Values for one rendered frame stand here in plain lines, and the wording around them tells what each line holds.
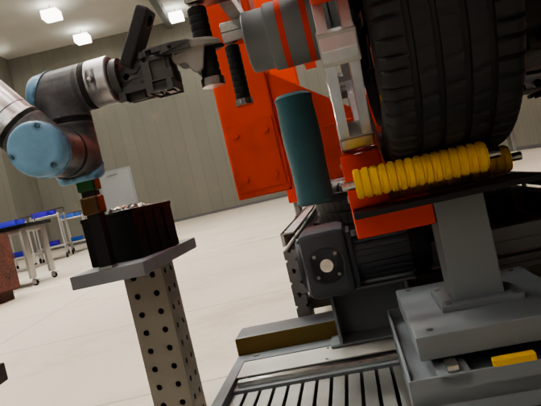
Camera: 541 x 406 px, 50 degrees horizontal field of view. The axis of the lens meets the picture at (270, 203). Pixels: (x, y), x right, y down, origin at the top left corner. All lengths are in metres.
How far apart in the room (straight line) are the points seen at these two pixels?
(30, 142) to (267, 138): 0.83
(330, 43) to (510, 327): 0.58
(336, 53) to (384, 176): 0.25
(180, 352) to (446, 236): 0.70
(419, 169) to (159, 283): 0.71
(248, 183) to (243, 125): 0.17
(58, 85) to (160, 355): 0.71
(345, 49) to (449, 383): 0.58
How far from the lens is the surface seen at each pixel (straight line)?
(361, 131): 1.10
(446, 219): 1.21
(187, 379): 1.52
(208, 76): 1.08
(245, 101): 1.41
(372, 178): 1.09
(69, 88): 1.14
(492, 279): 1.24
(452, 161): 1.11
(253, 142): 1.68
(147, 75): 1.10
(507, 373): 1.08
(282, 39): 1.20
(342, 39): 0.98
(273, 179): 1.67
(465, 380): 1.07
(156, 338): 1.50
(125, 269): 1.28
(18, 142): 1.01
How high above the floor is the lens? 0.55
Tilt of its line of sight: 2 degrees down
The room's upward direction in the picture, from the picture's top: 13 degrees counter-clockwise
